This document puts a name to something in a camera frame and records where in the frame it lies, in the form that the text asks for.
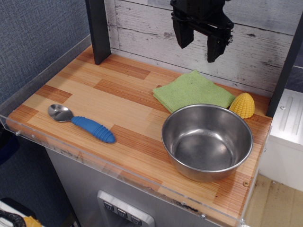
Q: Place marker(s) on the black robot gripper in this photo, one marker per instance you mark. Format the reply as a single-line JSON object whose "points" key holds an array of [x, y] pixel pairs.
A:
{"points": [[206, 17]]}

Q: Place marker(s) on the green cloth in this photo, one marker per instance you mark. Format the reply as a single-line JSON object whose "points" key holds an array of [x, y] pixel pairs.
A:
{"points": [[189, 89]]}

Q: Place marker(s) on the yellow toy corn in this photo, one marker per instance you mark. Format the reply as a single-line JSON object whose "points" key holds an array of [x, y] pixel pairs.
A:
{"points": [[243, 105]]}

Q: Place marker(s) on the stainless steel bowl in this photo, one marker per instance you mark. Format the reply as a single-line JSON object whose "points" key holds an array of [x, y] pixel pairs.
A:
{"points": [[206, 143]]}

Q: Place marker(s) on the silver toy kitchen cabinet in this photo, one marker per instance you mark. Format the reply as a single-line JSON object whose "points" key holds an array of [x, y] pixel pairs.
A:
{"points": [[82, 184]]}

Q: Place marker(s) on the silver button control panel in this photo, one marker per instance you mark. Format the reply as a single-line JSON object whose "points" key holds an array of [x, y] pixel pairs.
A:
{"points": [[137, 217]]}

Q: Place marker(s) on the yellow object bottom left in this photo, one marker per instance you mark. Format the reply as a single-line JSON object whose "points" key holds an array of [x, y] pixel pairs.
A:
{"points": [[31, 222]]}

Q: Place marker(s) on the white aluminium rail block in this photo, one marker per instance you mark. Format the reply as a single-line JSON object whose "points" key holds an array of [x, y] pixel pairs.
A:
{"points": [[282, 159]]}

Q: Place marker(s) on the blue handled metal spoon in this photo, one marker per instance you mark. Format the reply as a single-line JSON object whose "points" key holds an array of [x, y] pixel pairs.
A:
{"points": [[61, 113]]}

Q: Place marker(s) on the clear acrylic guard rail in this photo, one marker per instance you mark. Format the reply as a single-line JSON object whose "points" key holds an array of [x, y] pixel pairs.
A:
{"points": [[118, 95]]}

